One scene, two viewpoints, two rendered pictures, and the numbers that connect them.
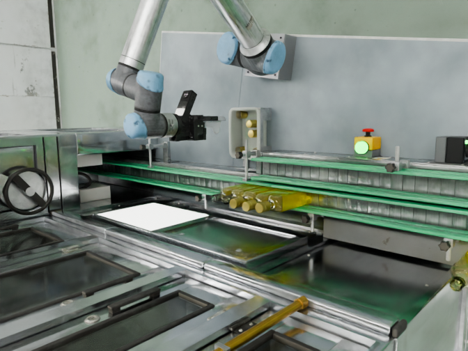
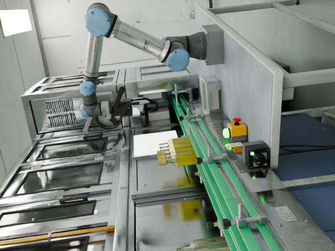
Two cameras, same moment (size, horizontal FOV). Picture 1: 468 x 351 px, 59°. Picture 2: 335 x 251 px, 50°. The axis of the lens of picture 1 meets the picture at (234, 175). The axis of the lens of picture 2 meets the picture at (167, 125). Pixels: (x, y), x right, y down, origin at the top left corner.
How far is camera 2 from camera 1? 1.43 m
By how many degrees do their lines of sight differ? 44
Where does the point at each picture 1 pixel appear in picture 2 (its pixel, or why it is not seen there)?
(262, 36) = (161, 50)
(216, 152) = not seen: hidden behind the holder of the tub
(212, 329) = (68, 225)
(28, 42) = not seen: outside the picture
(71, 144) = (133, 88)
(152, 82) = (83, 91)
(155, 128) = (92, 112)
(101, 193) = (162, 116)
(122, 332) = (51, 213)
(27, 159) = (109, 98)
